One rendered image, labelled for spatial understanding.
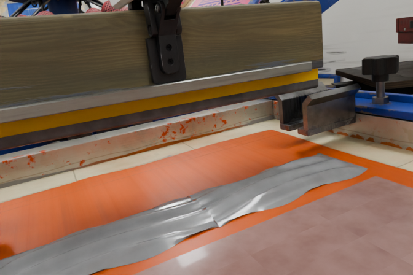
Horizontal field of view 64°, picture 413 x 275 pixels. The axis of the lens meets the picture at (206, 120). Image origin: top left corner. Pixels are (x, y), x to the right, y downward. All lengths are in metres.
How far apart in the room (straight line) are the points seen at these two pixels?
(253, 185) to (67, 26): 0.22
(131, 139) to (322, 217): 0.31
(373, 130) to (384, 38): 2.15
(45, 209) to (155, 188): 0.12
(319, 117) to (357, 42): 2.31
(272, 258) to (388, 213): 0.11
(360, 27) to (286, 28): 2.35
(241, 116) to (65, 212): 0.33
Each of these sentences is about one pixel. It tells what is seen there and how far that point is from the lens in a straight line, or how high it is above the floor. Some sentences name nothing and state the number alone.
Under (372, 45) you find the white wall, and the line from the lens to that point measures 2.67.
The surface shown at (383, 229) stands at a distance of 0.29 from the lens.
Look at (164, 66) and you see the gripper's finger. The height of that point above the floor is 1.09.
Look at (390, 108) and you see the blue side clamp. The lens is 0.45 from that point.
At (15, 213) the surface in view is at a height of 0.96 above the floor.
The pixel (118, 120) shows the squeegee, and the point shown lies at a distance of 0.31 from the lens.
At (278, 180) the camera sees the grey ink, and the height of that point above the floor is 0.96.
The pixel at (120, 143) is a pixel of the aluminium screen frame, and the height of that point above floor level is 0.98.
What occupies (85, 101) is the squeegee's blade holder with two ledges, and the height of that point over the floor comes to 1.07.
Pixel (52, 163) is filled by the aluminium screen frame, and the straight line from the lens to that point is 0.50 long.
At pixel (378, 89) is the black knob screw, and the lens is 0.48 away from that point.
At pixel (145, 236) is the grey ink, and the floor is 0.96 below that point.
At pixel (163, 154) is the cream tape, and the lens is 0.48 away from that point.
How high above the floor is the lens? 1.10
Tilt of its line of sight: 13 degrees down
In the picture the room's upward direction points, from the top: 7 degrees counter-clockwise
